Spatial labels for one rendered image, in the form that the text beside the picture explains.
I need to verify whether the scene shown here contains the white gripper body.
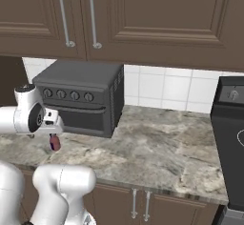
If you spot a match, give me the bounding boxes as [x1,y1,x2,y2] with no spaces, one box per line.
[42,115,65,135]

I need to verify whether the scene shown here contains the dark red drink bottle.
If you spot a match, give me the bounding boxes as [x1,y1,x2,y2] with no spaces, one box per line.
[49,133,62,153]

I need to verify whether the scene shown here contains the toaster oven knob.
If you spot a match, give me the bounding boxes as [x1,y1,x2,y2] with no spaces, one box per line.
[55,89,68,100]
[83,92,95,103]
[70,90,81,102]
[43,88,53,99]

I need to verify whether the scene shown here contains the dark grey toaster oven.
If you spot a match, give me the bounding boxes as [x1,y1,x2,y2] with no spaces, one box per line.
[31,59,126,139]

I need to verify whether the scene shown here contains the brown base cupboard door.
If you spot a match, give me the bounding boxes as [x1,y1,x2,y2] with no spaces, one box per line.
[139,190,221,225]
[83,182,141,225]

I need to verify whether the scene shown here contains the black stove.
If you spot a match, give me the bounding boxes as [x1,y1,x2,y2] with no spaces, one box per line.
[210,75,244,225]

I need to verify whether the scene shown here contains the black stove knob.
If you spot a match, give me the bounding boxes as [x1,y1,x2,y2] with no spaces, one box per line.
[228,89,240,102]

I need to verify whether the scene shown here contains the toaster oven door handle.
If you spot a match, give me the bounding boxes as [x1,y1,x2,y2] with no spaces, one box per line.
[42,104,108,115]

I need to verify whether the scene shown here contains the silver base cupboard handle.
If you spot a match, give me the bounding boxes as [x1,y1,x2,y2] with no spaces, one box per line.
[142,190,153,222]
[131,188,139,220]

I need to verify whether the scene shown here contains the narrow brown wall cupboard door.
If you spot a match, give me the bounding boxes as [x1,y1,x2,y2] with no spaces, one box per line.
[0,0,88,61]

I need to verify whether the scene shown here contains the silver wall cupboard handle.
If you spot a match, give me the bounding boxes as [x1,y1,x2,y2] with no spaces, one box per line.
[87,0,103,51]
[56,0,76,49]

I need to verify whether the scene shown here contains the wide brown wall cupboard door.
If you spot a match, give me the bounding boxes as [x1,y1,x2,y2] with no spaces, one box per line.
[78,0,244,73]

